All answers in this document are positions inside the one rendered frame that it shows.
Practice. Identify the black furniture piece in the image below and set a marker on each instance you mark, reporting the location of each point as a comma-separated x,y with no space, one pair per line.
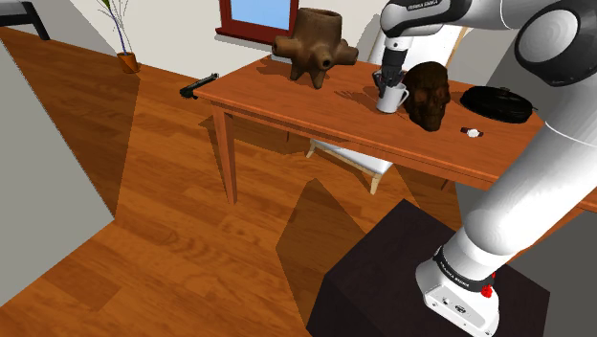
28,16

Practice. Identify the black round flat disc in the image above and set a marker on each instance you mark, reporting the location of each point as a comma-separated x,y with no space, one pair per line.
496,103

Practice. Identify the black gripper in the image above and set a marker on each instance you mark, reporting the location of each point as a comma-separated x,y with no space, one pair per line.
392,63

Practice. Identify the red framed window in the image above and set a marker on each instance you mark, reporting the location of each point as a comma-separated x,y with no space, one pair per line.
259,18

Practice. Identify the brown stump-shaped vase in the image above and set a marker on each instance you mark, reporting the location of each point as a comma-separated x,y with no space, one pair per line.
315,44

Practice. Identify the wristwatch with white dial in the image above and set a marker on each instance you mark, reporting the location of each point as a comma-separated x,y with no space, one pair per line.
473,132

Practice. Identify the black long brush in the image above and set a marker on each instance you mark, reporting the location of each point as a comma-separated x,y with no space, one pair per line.
198,86

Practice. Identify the potted plant in orange pot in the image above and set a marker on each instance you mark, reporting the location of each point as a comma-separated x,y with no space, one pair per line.
127,58

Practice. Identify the dark brown skull figure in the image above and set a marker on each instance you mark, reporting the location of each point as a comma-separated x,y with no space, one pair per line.
426,95

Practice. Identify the wooden table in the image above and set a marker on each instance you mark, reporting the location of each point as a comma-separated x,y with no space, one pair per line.
303,105

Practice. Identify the white mug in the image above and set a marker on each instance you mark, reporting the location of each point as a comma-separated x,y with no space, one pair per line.
390,99

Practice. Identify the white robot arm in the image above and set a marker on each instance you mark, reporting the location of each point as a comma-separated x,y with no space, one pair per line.
527,186

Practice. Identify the white chair with wooden legs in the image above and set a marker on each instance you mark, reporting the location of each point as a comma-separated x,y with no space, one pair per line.
368,161

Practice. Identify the dark robot stand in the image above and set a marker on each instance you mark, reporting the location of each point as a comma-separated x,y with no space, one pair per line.
373,284

